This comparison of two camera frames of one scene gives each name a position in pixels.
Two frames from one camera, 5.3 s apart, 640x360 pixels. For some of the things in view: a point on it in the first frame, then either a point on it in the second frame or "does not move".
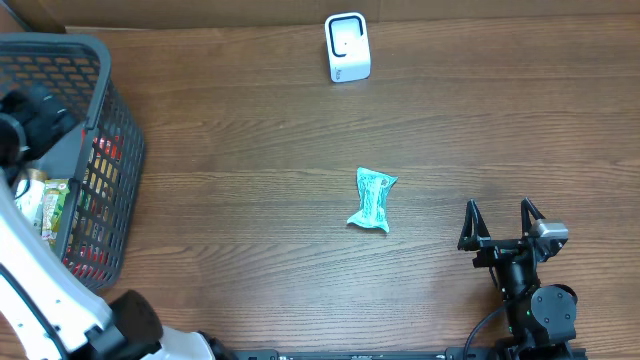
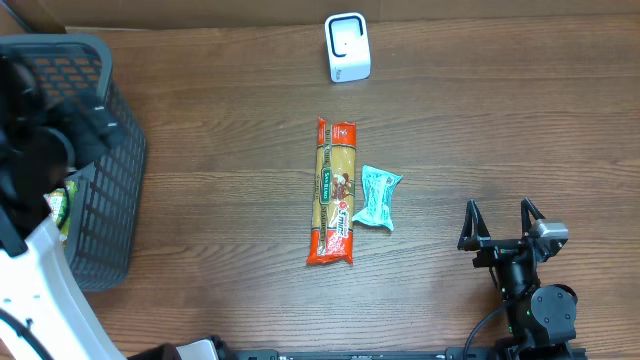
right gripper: [503, 251] does not move
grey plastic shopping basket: [108, 167] does not move
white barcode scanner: [348, 46] does not move
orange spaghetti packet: [93, 246] -> [334, 193]
